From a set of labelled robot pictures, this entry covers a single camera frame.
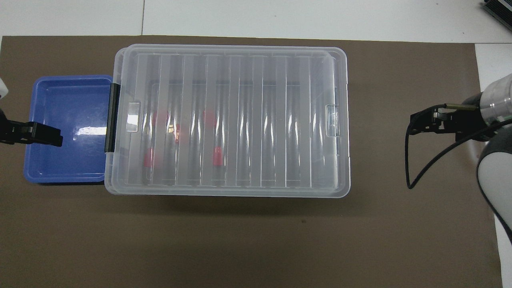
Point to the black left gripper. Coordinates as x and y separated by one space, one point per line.
12 132

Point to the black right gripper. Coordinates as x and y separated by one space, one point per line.
466 120

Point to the clear ribbed plastic lid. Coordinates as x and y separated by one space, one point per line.
248 120

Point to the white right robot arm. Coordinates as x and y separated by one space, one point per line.
498 168

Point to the blue plastic tray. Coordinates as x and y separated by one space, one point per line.
64 160

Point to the clear plastic storage box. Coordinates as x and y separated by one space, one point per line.
108 176

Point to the dark grey finned device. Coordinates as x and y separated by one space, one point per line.
500 10

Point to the brown table mat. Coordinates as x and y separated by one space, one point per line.
256 240

